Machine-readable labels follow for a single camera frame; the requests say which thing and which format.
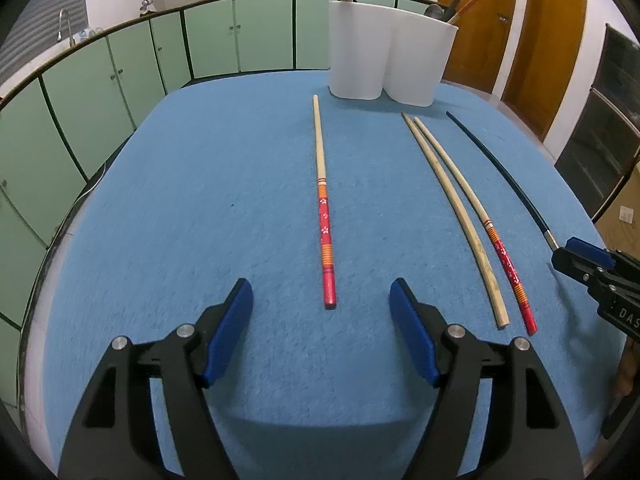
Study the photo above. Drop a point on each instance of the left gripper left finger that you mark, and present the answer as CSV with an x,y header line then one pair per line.
x,y
113,434

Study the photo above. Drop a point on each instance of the green lower kitchen cabinets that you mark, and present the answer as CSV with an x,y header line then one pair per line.
x,y
62,124

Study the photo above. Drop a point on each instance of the window blind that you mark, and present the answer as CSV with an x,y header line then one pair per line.
x,y
35,32

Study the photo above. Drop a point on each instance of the white double utensil holder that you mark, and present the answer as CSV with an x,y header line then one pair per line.
x,y
376,49

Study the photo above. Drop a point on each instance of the left wooden door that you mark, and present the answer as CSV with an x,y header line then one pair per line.
x,y
480,43

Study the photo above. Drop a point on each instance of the wooden door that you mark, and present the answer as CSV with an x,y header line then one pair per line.
x,y
480,43
544,61

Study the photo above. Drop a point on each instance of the right wooden door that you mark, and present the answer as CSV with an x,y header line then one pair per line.
x,y
544,61

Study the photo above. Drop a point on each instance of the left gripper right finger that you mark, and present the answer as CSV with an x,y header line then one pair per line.
x,y
528,433

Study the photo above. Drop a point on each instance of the small kettle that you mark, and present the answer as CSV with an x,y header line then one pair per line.
x,y
145,7

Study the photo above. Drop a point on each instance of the kitchen faucet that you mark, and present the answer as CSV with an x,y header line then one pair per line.
x,y
65,25

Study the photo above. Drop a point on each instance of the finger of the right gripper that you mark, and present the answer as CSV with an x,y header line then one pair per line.
x,y
583,261

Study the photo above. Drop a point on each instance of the red orange bamboo chopstick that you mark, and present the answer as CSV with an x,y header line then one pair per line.
x,y
326,249

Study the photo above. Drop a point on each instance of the right hand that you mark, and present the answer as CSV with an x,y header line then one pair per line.
x,y
627,368

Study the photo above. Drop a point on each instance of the blue table mat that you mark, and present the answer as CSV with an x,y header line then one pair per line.
x,y
220,183

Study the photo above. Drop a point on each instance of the black plastic spoon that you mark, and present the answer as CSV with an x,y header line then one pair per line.
x,y
435,11

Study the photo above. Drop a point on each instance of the black glass cabinet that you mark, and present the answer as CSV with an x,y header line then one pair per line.
x,y
604,145

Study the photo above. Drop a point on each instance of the cardboard box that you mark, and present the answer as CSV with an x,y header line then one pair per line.
x,y
619,225

